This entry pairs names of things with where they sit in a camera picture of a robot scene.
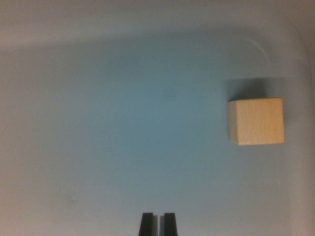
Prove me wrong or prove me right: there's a light wooden cube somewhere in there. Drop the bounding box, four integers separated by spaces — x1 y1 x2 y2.
227 97 285 146

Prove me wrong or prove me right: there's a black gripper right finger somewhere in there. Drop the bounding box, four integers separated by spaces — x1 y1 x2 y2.
159 212 178 236

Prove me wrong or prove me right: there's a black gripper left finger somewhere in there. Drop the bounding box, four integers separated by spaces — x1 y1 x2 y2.
138 212 159 236

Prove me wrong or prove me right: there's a translucent plastic bin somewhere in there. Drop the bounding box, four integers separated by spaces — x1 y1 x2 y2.
0 0 315 236

